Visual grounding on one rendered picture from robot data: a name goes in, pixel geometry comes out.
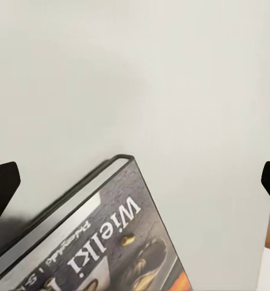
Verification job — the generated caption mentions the hardback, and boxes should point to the hardback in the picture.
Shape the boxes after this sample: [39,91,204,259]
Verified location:
[0,154,194,291]

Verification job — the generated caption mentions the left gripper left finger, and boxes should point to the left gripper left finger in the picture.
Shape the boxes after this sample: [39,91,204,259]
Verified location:
[0,161,21,217]

